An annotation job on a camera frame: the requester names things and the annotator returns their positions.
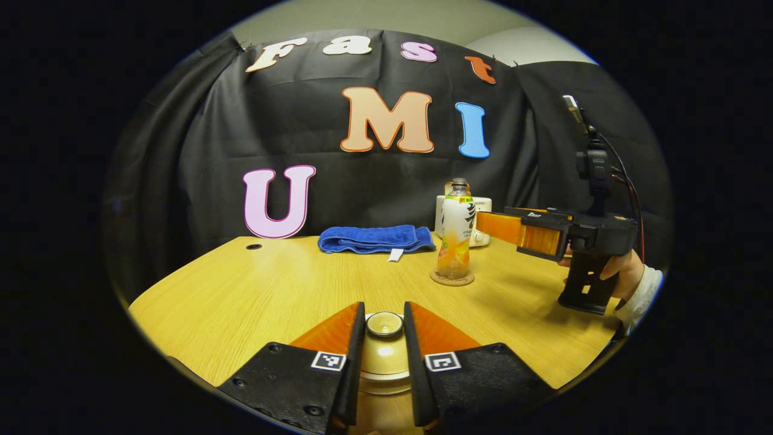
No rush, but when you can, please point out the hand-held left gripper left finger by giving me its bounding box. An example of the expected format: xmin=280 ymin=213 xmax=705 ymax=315
xmin=216 ymin=301 xmax=367 ymax=434

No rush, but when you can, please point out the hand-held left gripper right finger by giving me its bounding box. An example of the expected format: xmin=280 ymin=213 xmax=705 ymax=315
xmin=403 ymin=301 xmax=556 ymax=431

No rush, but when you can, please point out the white orange water bottle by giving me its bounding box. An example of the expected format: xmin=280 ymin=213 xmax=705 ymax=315
xmin=436 ymin=178 xmax=476 ymax=280

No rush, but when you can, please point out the round cork coaster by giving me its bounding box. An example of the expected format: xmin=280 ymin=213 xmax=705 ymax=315
xmin=430 ymin=269 xmax=475 ymax=287

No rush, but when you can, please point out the cream toaster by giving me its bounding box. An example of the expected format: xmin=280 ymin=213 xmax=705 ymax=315
xmin=435 ymin=195 xmax=492 ymax=248

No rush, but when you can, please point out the blue towel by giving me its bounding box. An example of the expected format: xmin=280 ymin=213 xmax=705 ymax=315
xmin=318 ymin=225 xmax=436 ymax=262

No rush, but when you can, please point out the black backdrop cloth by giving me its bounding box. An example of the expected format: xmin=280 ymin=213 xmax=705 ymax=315
xmin=103 ymin=29 xmax=674 ymax=303

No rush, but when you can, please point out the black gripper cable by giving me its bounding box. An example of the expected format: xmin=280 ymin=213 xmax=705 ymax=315
xmin=597 ymin=132 xmax=646 ymax=264

